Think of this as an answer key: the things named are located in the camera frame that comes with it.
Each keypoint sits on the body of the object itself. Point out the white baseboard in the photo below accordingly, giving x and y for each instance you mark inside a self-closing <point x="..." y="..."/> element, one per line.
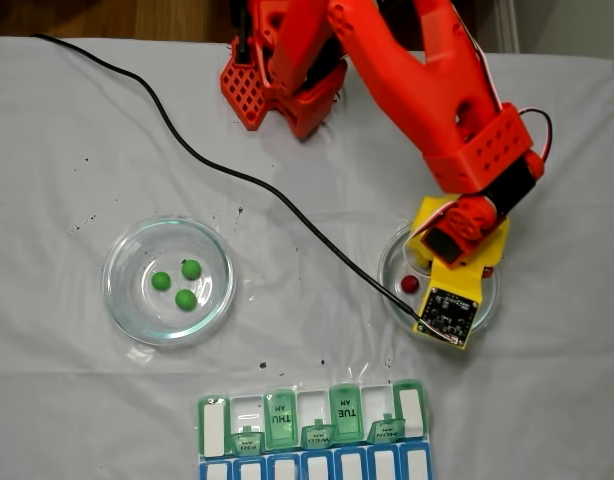
<point x="509" y="25"/>

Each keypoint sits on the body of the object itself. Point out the black table clamp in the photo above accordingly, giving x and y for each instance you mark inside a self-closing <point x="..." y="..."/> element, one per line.
<point x="242" y="40"/>

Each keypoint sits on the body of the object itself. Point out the red ball pill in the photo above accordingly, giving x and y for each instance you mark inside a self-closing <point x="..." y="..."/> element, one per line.
<point x="409" y="283"/>

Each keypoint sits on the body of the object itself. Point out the white tablecloth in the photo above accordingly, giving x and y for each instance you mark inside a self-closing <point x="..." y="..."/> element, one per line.
<point x="62" y="400"/>

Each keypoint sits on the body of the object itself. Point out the white weekly pill organizer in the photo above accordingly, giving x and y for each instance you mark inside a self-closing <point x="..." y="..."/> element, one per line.
<point x="312" y="465"/>

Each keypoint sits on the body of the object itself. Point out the green ball pill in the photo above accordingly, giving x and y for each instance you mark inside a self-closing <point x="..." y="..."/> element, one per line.
<point x="185" y="299"/>
<point x="161" y="280"/>
<point x="191" y="269"/>

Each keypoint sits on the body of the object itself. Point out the clear glass bowl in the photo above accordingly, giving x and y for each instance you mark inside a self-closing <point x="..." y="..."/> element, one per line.
<point x="132" y="310"/>
<point x="391" y="270"/>

